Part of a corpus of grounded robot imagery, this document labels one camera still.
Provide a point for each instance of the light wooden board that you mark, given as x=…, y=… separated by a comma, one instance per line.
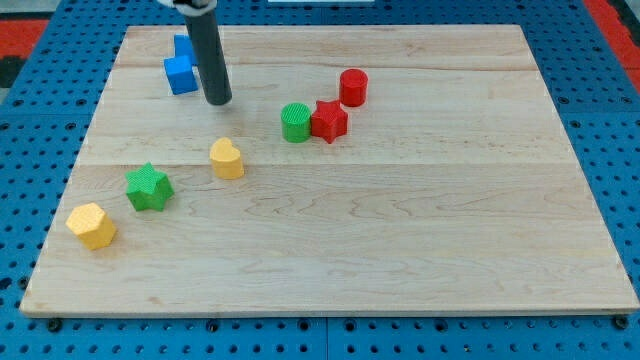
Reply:
x=455, y=192

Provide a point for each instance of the red star block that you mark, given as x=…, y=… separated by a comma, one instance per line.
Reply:
x=329, y=121

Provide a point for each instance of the green cylinder block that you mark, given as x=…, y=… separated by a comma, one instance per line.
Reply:
x=296, y=122

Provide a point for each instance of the yellow heart block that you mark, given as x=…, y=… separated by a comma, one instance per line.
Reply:
x=226, y=160

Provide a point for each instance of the red cylinder block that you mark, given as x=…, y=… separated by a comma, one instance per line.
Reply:
x=353, y=85

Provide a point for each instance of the green star block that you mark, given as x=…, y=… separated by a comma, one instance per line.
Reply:
x=148, y=188

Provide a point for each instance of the blue cube block front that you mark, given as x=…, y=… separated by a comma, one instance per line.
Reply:
x=180, y=75

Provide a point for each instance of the blue block behind rod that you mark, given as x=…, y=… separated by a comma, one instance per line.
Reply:
x=183, y=47

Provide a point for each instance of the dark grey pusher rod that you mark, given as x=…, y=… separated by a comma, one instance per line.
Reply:
x=204, y=35

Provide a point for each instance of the yellow hexagon block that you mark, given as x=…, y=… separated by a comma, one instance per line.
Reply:
x=91, y=225

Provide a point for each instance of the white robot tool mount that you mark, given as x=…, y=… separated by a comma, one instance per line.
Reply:
x=190, y=5

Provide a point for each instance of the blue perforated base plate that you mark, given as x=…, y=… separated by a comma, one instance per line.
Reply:
x=63, y=53

